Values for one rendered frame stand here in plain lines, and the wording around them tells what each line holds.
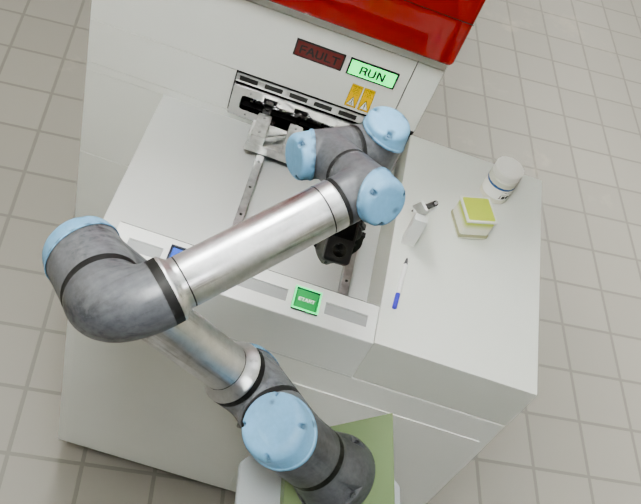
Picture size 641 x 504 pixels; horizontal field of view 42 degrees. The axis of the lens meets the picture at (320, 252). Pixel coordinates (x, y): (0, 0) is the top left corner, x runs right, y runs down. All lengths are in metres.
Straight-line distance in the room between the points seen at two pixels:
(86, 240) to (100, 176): 1.28
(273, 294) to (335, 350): 0.17
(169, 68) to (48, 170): 1.05
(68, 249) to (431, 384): 0.86
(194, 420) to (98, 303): 1.02
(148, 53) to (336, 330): 0.85
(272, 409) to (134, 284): 0.39
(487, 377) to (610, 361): 1.60
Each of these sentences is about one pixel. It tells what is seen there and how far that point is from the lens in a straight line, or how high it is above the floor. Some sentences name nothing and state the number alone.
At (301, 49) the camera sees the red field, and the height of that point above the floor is 1.10.
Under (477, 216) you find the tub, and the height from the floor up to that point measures 1.03.
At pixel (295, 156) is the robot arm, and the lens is 1.27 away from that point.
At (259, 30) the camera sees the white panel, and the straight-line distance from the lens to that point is 1.98.
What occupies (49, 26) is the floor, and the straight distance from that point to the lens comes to 3.61.
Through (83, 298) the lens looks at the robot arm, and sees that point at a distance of 1.13.
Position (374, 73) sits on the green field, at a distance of 1.98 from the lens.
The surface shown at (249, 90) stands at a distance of 2.07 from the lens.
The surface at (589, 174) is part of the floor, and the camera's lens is 3.91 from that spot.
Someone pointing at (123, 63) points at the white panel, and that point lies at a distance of 2.16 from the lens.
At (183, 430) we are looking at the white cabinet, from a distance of 2.16.
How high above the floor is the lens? 2.30
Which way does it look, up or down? 50 degrees down
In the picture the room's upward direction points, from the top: 25 degrees clockwise
